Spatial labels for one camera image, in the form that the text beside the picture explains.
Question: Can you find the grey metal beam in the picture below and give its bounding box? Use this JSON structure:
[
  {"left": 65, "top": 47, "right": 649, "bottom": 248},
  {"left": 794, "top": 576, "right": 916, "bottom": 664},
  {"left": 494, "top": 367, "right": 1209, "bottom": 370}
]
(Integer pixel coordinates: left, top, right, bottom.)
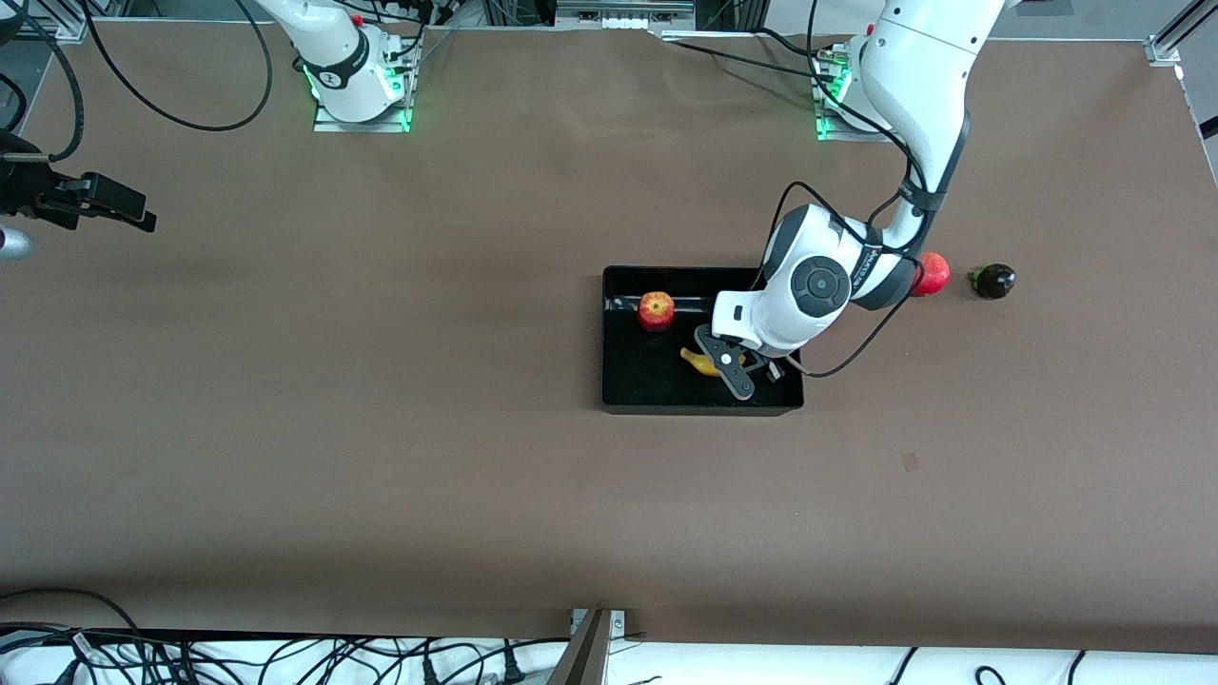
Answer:
[{"left": 544, "top": 609, "right": 612, "bottom": 685}]

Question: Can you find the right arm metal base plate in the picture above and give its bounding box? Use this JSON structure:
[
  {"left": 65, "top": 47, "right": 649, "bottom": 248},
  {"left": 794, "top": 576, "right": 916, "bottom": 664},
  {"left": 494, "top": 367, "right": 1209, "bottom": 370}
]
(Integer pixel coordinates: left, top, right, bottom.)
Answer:
[{"left": 313, "top": 57, "right": 416, "bottom": 134}]

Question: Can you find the black cable tangle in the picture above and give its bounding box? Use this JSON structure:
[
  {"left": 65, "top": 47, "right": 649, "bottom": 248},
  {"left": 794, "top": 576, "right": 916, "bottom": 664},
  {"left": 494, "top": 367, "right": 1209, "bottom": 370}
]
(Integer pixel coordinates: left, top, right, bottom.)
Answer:
[{"left": 0, "top": 623, "right": 572, "bottom": 685}]

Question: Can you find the black plastic box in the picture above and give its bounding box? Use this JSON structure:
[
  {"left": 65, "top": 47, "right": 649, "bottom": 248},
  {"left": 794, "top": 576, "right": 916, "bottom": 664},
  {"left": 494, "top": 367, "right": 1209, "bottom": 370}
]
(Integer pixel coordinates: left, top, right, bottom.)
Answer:
[{"left": 601, "top": 265, "right": 806, "bottom": 416}]

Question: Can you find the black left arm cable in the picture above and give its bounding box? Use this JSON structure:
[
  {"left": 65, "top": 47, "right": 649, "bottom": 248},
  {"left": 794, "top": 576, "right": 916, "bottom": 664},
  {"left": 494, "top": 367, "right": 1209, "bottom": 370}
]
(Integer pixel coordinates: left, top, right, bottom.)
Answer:
[{"left": 752, "top": 0, "right": 953, "bottom": 380}]

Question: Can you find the black floor cable loop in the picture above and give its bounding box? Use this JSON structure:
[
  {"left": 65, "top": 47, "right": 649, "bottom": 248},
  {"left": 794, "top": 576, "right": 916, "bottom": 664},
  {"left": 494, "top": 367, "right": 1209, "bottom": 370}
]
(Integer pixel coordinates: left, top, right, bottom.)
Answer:
[{"left": 0, "top": 587, "right": 144, "bottom": 636}]

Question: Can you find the dark purple eggplant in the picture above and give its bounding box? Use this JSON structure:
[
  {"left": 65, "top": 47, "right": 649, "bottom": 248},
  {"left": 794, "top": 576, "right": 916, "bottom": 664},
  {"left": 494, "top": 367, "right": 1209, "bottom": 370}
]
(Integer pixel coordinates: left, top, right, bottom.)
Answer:
[{"left": 969, "top": 264, "right": 1017, "bottom": 301}]

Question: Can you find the grey power strip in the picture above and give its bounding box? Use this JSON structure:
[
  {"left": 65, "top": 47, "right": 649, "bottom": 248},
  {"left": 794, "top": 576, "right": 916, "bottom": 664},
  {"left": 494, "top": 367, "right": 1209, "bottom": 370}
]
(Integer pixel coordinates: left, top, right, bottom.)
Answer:
[{"left": 555, "top": 0, "right": 697, "bottom": 31}]

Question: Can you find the black base power cable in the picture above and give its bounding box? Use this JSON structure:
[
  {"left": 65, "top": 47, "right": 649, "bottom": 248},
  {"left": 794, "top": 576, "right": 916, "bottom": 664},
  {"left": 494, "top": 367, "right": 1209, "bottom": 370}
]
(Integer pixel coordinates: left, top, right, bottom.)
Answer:
[{"left": 657, "top": 27, "right": 843, "bottom": 79}]

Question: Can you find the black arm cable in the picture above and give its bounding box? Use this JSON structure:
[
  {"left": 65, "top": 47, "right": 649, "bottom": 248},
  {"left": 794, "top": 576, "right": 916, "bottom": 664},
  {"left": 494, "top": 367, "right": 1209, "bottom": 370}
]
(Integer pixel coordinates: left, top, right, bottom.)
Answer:
[
  {"left": 752, "top": 0, "right": 953, "bottom": 380},
  {"left": 0, "top": 0, "right": 274, "bottom": 165}
]

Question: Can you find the black base cable bundle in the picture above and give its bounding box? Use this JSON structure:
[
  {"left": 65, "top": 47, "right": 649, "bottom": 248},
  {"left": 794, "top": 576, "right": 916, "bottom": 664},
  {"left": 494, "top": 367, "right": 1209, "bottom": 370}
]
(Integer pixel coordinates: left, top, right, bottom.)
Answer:
[{"left": 352, "top": 0, "right": 453, "bottom": 60}]

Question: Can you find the small metal bracket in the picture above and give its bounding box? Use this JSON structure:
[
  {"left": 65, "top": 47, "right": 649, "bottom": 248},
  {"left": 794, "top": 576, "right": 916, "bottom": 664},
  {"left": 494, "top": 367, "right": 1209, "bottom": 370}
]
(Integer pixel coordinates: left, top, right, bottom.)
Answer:
[{"left": 569, "top": 609, "right": 627, "bottom": 638}]

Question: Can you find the aluminium frame profile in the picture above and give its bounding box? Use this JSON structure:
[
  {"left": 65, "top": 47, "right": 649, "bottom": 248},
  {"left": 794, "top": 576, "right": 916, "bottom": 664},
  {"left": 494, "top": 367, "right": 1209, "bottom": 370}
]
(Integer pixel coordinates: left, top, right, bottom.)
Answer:
[
  {"left": 1145, "top": 0, "right": 1218, "bottom": 68},
  {"left": 24, "top": 0, "right": 91, "bottom": 44}
]

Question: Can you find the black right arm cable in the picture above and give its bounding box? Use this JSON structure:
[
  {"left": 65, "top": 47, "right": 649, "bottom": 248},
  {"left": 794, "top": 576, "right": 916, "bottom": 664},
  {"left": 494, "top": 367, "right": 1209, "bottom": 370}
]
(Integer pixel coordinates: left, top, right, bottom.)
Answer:
[{"left": 0, "top": 0, "right": 274, "bottom": 165}]

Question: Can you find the red pomegranate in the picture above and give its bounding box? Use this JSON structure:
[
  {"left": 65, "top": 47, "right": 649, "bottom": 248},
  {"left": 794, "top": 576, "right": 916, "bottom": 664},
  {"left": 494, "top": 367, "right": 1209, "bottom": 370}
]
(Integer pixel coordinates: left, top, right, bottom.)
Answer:
[{"left": 913, "top": 251, "right": 952, "bottom": 298}]

